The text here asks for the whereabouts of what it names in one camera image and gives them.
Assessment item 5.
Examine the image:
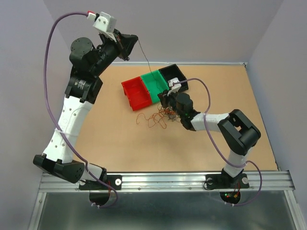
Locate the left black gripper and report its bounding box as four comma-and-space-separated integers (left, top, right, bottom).
90, 28, 138, 76

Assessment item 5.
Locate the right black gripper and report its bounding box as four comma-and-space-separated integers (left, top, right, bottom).
157, 88, 184, 119

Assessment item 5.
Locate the orange wire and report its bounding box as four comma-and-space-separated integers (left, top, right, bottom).
136, 107, 179, 129

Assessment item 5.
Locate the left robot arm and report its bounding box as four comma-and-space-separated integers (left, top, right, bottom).
33, 30, 138, 189

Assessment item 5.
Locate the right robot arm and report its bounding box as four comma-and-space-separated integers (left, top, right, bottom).
158, 90, 261, 187

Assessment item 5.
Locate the green plastic bin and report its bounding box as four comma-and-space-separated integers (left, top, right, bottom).
141, 70, 169, 104

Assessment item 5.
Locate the black plastic bin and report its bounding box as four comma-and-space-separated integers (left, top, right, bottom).
159, 64, 189, 92

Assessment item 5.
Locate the red plastic bin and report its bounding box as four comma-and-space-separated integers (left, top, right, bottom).
121, 77, 152, 111

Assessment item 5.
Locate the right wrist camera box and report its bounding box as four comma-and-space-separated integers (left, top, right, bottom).
167, 78, 181, 96

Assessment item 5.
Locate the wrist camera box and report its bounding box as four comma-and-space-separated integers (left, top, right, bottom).
167, 78, 181, 96
93, 12, 117, 34

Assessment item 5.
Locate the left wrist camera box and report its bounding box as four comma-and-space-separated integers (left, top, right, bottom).
93, 12, 117, 34

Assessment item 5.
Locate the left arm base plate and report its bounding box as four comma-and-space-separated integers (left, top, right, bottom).
79, 174, 122, 191

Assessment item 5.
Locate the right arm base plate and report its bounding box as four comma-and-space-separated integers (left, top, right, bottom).
205, 173, 250, 190

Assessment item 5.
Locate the aluminium mounting rail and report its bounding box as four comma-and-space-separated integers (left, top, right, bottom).
39, 171, 295, 193

